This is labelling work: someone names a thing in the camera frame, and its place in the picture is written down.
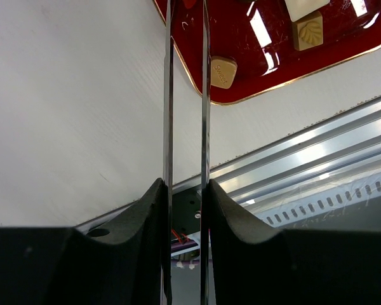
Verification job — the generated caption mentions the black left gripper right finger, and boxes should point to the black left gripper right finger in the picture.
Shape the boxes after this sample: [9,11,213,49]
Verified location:
[208,180,381,304]

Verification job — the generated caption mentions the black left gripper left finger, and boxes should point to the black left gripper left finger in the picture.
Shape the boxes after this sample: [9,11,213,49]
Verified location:
[0,179,171,304]

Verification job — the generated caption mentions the metal tongs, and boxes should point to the metal tongs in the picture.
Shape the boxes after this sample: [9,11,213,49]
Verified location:
[163,1,211,304]

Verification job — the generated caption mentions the tan Sweet square chocolate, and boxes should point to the tan Sweet square chocolate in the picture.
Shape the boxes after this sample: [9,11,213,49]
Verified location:
[210,56,237,89]

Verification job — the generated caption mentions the tan leaf square chocolate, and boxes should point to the tan leaf square chocolate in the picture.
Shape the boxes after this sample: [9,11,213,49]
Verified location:
[292,11,324,51]

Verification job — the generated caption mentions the white square chocolate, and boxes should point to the white square chocolate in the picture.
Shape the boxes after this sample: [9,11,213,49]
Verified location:
[284,0,330,22]

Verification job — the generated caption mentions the red tray with gold rim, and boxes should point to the red tray with gold rim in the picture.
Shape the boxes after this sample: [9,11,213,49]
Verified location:
[152,0,381,107]

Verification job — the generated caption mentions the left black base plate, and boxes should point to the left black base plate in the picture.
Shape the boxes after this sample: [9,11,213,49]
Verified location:
[171,190,201,244]

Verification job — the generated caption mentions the perforated cable duct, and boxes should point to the perforated cable duct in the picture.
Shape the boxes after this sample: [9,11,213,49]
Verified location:
[255,172,381,227]

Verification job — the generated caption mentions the aluminium front rail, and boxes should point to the aluminium front rail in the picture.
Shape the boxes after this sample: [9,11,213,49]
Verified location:
[72,90,381,233]

